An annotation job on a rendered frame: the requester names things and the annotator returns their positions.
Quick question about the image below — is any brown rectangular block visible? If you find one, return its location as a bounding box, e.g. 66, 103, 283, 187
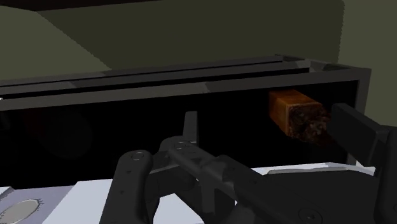
268, 89, 334, 146

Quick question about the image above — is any grey flat item with oval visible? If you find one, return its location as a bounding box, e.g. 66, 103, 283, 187
0, 185, 76, 224

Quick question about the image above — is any black open shelf unit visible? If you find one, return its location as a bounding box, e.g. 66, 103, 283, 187
0, 54, 372, 190

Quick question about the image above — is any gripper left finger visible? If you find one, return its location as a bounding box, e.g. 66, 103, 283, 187
99, 110, 237, 224

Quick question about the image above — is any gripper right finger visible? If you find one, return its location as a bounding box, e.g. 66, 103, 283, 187
233, 102, 397, 224

